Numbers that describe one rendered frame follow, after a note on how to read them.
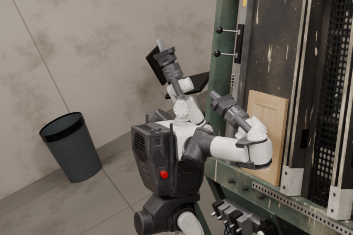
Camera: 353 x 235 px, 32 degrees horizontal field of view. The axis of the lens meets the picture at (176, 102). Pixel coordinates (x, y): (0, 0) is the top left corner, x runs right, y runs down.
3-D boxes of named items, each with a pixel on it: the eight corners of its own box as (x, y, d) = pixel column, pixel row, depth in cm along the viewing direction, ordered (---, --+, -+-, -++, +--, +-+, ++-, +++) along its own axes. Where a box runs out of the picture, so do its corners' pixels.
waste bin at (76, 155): (102, 155, 652) (79, 107, 633) (109, 170, 610) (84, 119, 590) (62, 174, 647) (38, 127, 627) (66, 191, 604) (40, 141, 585)
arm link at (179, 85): (186, 67, 311) (195, 87, 312) (166, 75, 314) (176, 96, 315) (181, 69, 300) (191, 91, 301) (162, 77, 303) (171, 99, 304)
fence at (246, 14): (231, 162, 330) (224, 162, 329) (250, -19, 318) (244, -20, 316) (236, 165, 326) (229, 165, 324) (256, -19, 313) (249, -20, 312)
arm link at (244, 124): (248, 113, 275) (265, 130, 270) (231, 130, 276) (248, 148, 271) (239, 106, 265) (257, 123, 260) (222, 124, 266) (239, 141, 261)
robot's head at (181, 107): (173, 121, 274) (173, 102, 272) (175, 116, 284) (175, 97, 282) (188, 121, 273) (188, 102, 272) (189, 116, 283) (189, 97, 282)
